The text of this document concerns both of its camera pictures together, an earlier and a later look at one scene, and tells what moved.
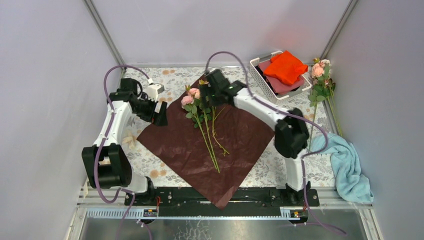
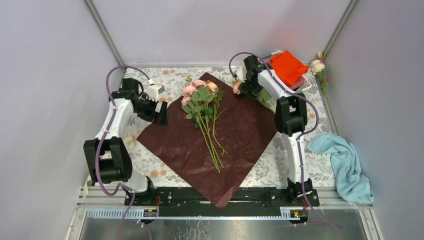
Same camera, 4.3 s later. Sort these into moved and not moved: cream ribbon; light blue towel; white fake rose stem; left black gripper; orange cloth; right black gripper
Moved: right black gripper; white fake rose stem
Not moved: orange cloth; light blue towel; cream ribbon; left black gripper
